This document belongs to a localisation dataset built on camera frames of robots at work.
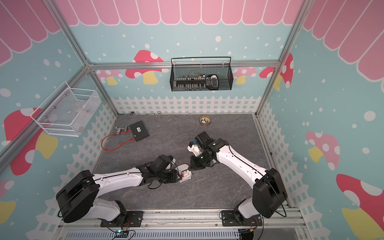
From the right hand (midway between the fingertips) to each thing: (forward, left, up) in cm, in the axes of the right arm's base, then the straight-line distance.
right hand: (190, 168), depth 77 cm
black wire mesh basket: (+50, -1, +21) cm, 54 cm away
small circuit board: (-26, +34, -16) cm, 46 cm away
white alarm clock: (+1, +4, -8) cm, 9 cm away
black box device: (+34, +39, -11) cm, 53 cm away
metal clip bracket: (+36, +52, -11) cm, 64 cm away
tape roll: (+45, -10, -13) cm, 48 cm away
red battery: (0, +5, -10) cm, 11 cm away
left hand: (-3, +7, -11) cm, 13 cm away
